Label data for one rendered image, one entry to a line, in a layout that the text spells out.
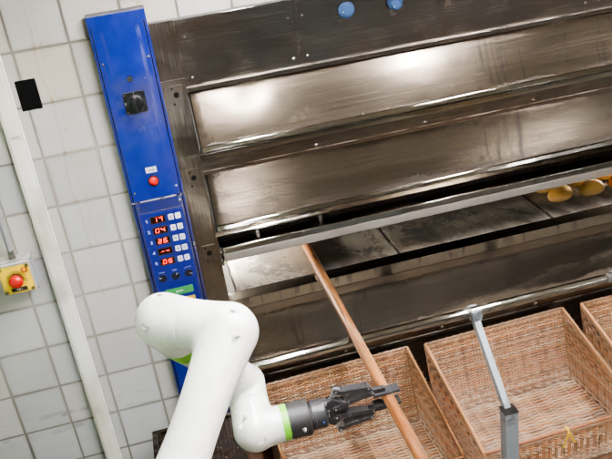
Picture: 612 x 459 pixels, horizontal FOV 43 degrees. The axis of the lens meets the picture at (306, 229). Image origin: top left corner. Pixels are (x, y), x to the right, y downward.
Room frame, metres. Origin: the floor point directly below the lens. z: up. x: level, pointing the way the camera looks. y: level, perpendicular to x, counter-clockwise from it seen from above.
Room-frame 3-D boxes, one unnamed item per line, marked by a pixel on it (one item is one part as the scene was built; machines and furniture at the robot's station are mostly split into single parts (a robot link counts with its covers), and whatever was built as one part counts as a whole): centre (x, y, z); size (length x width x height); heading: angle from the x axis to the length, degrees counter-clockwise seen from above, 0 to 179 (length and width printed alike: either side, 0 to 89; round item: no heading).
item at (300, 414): (1.60, 0.09, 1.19); 0.12 x 0.06 x 0.09; 9
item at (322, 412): (1.60, 0.01, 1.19); 0.09 x 0.07 x 0.08; 99
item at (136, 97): (2.17, 0.42, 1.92); 0.06 x 0.04 x 0.11; 100
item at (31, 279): (2.11, 0.87, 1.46); 0.10 x 0.07 x 0.10; 100
